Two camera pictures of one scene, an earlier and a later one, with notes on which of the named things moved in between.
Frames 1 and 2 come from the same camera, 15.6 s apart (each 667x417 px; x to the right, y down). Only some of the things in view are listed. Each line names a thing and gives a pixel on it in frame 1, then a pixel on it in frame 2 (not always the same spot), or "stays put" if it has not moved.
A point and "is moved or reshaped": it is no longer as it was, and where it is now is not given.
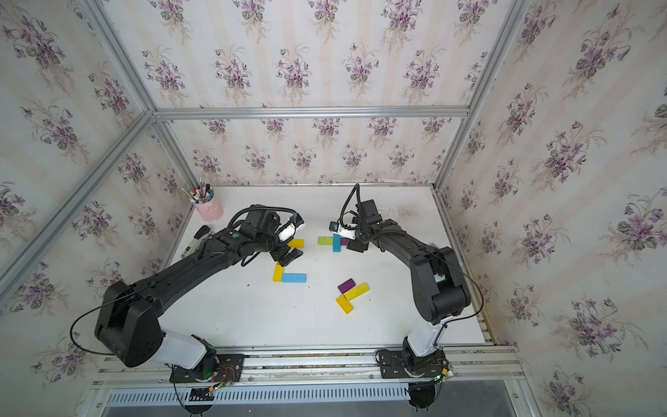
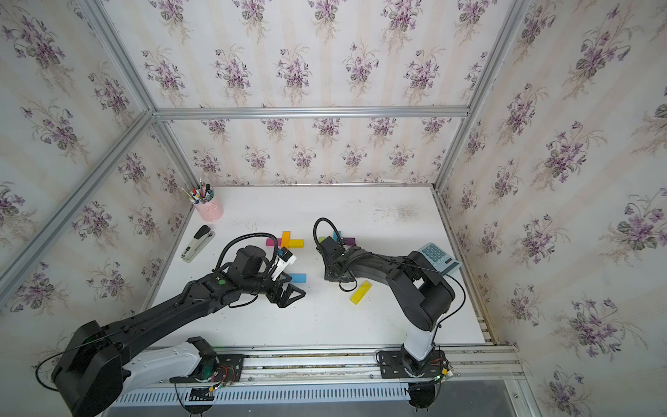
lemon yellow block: x=357 y=292 is moved or reshaped
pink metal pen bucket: x=212 y=210 stays put
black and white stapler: x=192 y=246 stays put
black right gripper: x=356 y=244 to x=326 y=271
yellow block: x=297 y=243 stays put
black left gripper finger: x=293 y=254 to x=287 y=294
